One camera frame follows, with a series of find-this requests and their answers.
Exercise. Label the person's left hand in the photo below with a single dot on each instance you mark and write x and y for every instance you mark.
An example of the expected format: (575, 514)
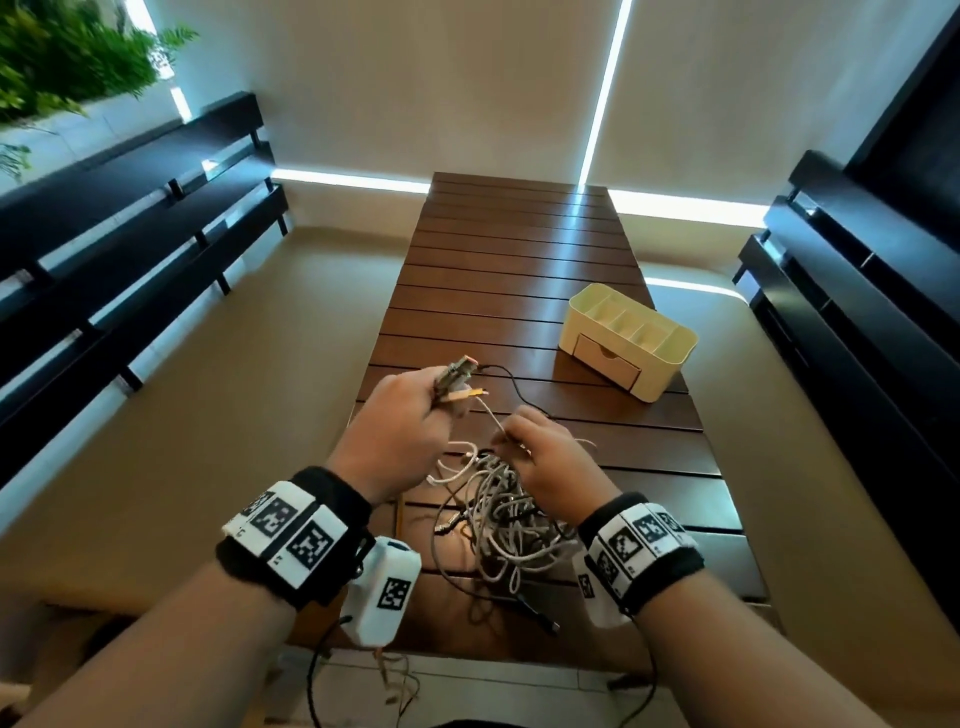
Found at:
(390, 435)

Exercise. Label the person's right hand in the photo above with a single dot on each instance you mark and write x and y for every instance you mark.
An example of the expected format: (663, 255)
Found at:
(559, 469)

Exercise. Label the person's left fingers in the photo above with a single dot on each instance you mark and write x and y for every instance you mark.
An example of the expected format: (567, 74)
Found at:
(448, 401)

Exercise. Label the person's right fingers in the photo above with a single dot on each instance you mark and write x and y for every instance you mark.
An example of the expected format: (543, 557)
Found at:
(521, 431)

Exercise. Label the person's right forearm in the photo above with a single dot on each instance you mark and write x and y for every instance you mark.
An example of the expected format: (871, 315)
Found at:
(742, 660)

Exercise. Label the person's left forearm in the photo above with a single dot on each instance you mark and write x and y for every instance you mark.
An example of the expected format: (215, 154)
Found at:
(172, 652)

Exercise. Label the brown slatted wooden table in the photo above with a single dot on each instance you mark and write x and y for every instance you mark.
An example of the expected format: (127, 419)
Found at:
(510, 285)

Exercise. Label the cream desk organizer with drawer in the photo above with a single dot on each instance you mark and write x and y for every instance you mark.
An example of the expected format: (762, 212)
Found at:
(630, 341)

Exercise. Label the black wristband with marker tags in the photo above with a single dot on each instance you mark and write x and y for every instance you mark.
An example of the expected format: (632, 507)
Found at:
(300, 536)
(645, 547)

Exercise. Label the beige roller blind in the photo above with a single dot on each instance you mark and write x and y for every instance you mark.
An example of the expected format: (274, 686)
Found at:
(750, 97)
(390, 82)

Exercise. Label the black slatted railing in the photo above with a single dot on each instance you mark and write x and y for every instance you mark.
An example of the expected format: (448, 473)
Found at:
(112, 247)
(862, 337)

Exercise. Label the green plant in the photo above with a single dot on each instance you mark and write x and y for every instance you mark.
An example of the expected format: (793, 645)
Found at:
(67, 60)

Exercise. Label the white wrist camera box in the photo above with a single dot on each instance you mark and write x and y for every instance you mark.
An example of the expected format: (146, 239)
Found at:
(596, 596)
(382, 592)

